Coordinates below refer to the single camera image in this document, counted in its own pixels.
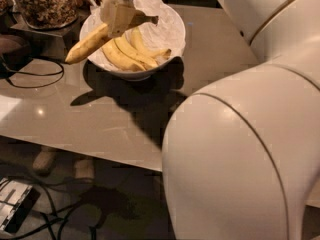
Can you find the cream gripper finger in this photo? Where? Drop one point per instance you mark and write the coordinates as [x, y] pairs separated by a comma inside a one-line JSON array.
[[123, 17], [107, 10]]

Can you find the yellow banana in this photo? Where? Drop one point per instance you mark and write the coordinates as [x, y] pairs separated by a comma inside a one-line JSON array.
[[95, 40], [125, 47], [137, 42], [119, 59]]

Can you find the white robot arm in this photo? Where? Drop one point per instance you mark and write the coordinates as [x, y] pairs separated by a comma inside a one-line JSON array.
[[241, 155]]

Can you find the white ceramic bowl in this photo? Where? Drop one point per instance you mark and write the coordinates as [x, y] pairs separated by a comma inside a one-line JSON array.
[[173, 30]]

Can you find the dark wooden stand block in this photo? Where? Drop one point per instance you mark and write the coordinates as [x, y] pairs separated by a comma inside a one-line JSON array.
[[51, 44]]

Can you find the glass jar of nuts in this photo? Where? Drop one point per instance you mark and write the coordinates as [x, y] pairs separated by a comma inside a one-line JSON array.
[[47, 14]]

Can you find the dark round object left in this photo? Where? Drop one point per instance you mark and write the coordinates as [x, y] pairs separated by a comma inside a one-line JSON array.
[[15, 52]]

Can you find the beige shoe right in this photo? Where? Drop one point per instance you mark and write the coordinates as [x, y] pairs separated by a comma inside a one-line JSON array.
[[84, 173]]

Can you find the beige shoe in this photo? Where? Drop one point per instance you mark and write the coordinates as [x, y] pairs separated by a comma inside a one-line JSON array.
[[44, 161], [84, 173]]

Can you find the beige shoe left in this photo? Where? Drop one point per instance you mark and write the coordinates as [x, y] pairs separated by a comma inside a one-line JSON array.
[[44, 161]]

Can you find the silver black device on floor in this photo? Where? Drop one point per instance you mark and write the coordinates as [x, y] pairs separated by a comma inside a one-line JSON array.
[[16, 201]]

